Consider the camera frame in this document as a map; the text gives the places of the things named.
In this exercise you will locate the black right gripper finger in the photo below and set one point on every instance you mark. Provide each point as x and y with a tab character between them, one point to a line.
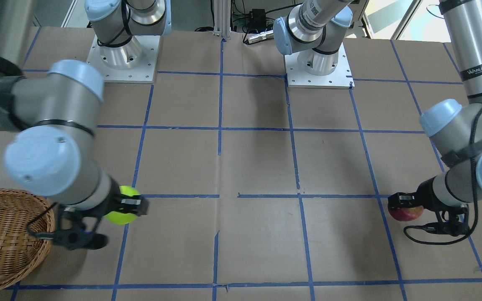
137	205

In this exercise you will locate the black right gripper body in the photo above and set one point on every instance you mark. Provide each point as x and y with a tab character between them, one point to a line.
113	200

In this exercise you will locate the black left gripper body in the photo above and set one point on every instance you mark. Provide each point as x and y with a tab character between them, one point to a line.
426	197

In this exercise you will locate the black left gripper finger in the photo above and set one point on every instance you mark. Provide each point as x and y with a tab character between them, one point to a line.
404	200

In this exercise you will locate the red yellow apple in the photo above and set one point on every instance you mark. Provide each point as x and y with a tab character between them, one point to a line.
406	214

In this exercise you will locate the green apple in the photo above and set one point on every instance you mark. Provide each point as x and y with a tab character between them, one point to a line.
113	214

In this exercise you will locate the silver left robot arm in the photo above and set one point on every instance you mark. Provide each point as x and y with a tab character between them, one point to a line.
317	27

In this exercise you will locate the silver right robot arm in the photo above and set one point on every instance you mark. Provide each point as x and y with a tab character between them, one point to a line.
56	117

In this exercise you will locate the wicker basket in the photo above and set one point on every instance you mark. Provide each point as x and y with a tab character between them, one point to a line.
20	252

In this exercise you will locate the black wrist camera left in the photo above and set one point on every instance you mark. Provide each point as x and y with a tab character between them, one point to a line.
454	227

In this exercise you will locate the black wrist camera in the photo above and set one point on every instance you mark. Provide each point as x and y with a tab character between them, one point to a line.
75	238
454	227

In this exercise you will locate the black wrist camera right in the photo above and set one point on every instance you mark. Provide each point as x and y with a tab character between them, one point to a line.
75	238

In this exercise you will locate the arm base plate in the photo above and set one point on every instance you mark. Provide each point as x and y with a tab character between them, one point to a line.
133	63
309	69

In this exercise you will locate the aluminium frame post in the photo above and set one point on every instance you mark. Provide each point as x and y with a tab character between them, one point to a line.
222	18

